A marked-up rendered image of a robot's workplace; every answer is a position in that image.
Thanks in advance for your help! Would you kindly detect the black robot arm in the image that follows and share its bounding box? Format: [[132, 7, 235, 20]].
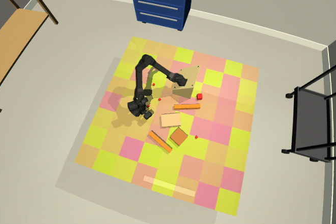
[[128, 54, 188, 117]]

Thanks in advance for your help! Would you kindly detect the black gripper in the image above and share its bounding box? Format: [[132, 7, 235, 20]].
[[138, 105, 152, 120]]

